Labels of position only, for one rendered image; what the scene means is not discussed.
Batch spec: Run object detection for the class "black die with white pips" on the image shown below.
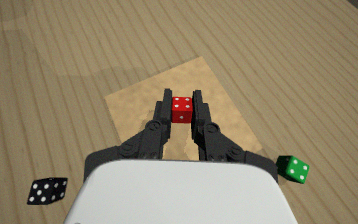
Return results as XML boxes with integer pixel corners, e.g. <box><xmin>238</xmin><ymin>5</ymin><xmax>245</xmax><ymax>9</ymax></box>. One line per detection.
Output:
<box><xmin>27</xmin><ymin>177</ymin><xmax>68</xmax><ymax>205</ymax></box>

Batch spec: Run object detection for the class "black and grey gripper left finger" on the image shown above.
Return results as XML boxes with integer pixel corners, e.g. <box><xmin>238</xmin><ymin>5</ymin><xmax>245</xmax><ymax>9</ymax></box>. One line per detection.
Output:
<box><xmin>83</xmin><ymin>88</ymin><xmax>172</xmax><ymax>183</ymax></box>

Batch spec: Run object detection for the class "tan flat mat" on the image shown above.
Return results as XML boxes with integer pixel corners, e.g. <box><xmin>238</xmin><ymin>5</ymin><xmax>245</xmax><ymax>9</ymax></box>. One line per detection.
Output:
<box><xmin>105</xmin><ymin>57</ymin><xmax>262</xmax><ymax>160</ymax></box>

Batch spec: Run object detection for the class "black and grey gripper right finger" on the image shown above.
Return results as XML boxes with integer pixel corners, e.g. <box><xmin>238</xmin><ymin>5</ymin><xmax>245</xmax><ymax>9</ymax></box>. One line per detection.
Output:
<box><xmin>191</xmin><ymin>90</ymin><xmax>278</xmax><ymax>184</ymax></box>

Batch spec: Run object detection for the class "red die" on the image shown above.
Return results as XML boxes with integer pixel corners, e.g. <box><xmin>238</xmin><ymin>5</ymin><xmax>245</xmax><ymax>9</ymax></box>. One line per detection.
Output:
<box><xmin>171</xmin><ymin>97</ymin><xmax>193</xmax><ymax>124</ymax></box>

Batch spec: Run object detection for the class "green die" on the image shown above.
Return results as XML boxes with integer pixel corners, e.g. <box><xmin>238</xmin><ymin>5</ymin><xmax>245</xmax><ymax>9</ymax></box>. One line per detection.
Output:
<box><xmin>276</xmin><ymin>156</ymin><xmax>310</xmax><ymax>184</ymax></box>

